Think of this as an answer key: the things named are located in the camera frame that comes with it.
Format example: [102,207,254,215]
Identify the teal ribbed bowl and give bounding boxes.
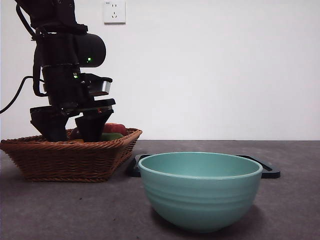
[138,151,264,233]

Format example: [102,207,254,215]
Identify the dark purple round fruit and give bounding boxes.
[68,127,81,140]

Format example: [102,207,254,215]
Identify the green avocado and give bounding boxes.
[100,132,124,142]

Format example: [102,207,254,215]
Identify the red apple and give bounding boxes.
[103,123,127,136]

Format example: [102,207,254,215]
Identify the brown wicker basket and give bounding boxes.
[0,127,143,183]

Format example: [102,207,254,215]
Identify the black rectangular tray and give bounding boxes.
[127,154,281,179]

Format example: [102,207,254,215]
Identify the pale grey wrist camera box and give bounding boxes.
[86,73,113,97]

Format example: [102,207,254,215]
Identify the white wall socket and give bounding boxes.
[103,0,127,25]

